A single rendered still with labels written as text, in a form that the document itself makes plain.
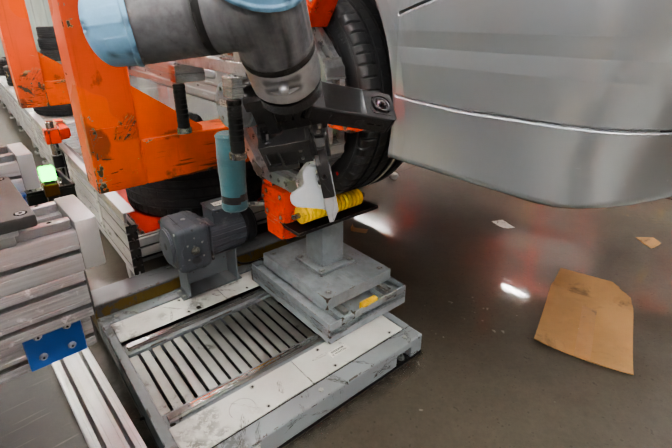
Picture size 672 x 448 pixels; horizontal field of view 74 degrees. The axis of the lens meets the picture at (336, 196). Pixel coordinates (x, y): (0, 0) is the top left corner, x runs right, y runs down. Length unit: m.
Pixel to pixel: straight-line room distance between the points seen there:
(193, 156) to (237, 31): 1.37
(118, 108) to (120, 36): 1.21
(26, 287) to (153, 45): 0.53
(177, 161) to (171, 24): 1.34
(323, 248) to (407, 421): 0.61
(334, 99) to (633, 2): 0.51
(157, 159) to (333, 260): 0.73
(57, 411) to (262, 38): 1.11
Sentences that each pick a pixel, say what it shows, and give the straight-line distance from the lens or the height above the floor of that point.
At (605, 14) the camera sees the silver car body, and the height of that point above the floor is 1.08.
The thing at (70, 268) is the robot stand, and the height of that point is 0.70.
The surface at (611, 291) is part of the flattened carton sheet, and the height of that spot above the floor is 0.02.
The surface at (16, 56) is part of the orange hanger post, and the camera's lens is 3.53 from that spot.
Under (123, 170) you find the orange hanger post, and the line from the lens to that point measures 1.68.
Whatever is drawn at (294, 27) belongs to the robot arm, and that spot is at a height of 1.07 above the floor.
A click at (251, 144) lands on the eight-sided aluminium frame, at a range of 1.53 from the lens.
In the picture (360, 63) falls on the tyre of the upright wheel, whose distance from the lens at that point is 1.16.
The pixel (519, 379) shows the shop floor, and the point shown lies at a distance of 1.65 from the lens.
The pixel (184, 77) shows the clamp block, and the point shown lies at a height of 0.91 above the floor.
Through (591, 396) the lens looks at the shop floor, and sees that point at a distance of 1.68.
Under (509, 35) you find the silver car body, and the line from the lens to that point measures 0.92.
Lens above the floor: 1.08
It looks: 22 degrees down
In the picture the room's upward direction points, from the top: straight up
